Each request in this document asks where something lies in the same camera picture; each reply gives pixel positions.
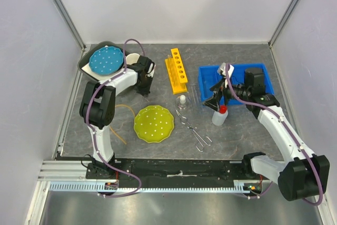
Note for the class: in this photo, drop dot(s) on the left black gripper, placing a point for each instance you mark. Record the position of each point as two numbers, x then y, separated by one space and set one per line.
146 91

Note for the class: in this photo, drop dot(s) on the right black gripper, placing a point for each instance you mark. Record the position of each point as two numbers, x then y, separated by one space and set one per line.
214 102

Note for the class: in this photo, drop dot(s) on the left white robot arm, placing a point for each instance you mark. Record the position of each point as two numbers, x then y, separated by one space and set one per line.
99 101

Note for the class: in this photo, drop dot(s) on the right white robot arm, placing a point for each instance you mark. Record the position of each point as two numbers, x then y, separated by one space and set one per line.
302 174

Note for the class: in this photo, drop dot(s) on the blue plastic bin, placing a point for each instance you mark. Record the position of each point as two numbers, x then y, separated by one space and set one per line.
208 77

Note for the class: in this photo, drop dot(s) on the white wash bottle red cap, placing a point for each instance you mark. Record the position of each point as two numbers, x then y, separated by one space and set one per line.
220 116

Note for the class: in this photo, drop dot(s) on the green dotted plate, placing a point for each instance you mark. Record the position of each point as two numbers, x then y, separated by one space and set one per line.
153 124

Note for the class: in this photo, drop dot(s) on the glass flask white stopper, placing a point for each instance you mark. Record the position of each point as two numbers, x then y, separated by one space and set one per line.
182 102

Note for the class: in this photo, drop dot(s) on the pink mug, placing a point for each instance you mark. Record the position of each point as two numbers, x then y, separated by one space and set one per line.
132 59

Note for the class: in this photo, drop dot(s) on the yellow test tube rack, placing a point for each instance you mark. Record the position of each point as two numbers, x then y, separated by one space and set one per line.
177 73

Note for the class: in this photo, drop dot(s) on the metal crucible tongs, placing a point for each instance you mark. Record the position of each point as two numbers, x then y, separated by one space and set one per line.
200 141

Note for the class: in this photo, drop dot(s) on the blue dotted plate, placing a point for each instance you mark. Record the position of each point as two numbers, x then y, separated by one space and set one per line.
106 61

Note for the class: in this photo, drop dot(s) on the white square plate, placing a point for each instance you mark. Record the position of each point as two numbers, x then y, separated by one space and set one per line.
92 73

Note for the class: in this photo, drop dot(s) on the grey plastic tray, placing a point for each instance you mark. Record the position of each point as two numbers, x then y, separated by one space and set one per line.
87 61

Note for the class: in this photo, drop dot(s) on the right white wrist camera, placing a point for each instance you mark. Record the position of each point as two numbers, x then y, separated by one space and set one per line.
225 71

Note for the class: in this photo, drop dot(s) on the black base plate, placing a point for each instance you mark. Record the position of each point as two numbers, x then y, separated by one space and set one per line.
182 172

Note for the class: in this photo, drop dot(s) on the slotted cable duct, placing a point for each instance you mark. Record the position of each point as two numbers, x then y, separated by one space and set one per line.
237 187

